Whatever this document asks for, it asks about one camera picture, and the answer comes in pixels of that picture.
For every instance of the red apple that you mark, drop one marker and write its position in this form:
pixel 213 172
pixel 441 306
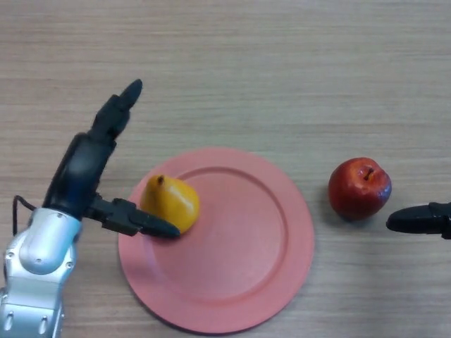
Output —
pixel 356 195

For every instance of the pink round plate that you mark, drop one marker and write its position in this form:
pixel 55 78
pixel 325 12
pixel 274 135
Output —
pixel 239 250

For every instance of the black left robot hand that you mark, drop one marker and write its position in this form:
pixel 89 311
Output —
pixel 81 169

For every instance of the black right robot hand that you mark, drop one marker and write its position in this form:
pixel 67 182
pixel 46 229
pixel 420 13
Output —
pixel 419 222

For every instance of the yellow pear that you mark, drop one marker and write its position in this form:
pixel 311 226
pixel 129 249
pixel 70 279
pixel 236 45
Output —
pixel 172 200

